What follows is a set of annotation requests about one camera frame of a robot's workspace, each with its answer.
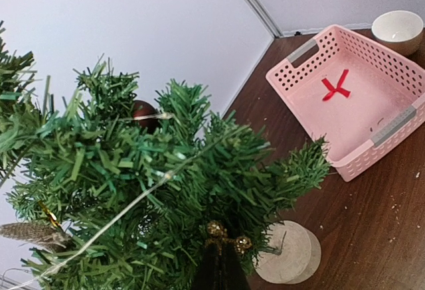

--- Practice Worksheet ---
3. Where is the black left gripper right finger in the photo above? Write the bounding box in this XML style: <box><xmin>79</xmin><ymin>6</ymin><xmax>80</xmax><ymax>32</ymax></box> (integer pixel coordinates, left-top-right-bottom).
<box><xmin>220</xmin><ymin>238</ymin><xmax>250</xmax><ymax>290</ymax></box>

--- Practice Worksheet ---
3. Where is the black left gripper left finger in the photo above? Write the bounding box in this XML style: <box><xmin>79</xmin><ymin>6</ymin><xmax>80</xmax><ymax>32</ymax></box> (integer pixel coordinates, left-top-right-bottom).
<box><xmin>195</xmin><ymin>238</ymin><xmax>225</xmax><ymax>290</ymax></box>

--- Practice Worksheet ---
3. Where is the fairy light wire string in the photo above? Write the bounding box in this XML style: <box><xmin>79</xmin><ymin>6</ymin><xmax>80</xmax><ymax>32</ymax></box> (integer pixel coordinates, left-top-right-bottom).
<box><xmin>0</xmin><ymin>112</ymin><xmax>272</xmax><ymax>290</ymax></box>

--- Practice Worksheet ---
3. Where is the small green christmas tree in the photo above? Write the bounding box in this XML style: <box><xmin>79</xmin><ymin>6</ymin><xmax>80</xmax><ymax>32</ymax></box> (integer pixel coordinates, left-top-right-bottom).
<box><xmin>0</xmin><ymin>21</ymin><xmax>333</xmax><ymax>290</ymax></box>

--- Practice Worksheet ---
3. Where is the burlap bow ornament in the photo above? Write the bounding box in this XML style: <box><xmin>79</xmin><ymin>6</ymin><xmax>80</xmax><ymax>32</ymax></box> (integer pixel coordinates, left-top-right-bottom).
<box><xmin>1</xmin><ymin>222</ymin><xmax>74</xmax><ymax>253</ymax></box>

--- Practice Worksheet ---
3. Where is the red christmas ball ornament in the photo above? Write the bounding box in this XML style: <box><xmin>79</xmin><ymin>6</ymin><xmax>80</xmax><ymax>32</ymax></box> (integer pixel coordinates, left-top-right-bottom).
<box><xmin>132</xmin><ymin>100</ymin><xmax>159</xmax><ymax>134</ymax></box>

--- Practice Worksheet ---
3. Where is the red ribbon ornament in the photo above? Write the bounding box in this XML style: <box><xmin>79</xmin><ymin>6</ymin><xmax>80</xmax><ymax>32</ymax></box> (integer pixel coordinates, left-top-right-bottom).
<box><xmin>321</xmin><ymin>69</ymin><xmax>351</xmax><ymax>102</ymax></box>

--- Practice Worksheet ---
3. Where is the pink perforated plastic basket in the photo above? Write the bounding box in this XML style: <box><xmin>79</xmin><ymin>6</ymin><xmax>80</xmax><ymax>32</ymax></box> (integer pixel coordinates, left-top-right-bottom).
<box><xmin>266</xmin><ymin>25</ymin><xmax>424</xmax><ymax>181</ymax></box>

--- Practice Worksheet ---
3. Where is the white ceramic bowl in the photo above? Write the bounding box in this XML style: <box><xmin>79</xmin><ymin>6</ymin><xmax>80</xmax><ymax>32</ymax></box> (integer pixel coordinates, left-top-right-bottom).
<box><xmin>371</xmin><ymin>10</ymin><xmax>424</xmax><ymax>56</ymax></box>

